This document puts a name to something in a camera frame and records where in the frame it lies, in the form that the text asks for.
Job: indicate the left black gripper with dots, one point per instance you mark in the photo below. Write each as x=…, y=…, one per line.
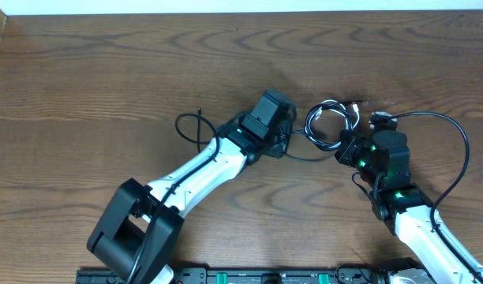
x=288, y=119

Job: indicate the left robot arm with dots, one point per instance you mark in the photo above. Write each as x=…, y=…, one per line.
x=136, y=235

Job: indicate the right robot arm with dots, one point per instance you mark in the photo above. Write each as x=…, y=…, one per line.
x=383, y=161

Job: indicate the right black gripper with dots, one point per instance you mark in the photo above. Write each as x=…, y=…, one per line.
x=350, y=146

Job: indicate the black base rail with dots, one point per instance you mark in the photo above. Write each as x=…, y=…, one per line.
x=399, y=271

